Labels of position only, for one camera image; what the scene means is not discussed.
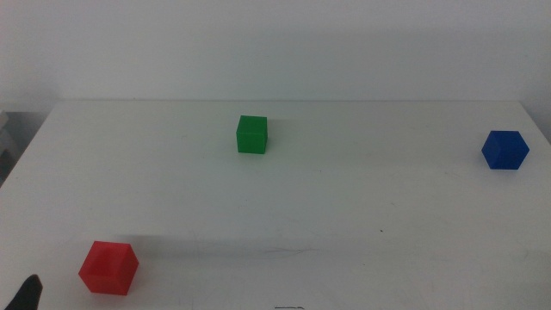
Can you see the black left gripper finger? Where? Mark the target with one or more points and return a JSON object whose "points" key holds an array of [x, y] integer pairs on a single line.
{"points": [[28, 297]]}

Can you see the red cube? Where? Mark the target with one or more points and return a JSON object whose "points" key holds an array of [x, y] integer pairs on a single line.
{"points": [[107, 271]]}

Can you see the green cube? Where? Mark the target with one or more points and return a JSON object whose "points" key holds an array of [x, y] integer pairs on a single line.
{"points": [[251, 135]]}

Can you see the blue cube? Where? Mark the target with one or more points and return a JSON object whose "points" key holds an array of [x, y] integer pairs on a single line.
{"points": [[505, 150]]}

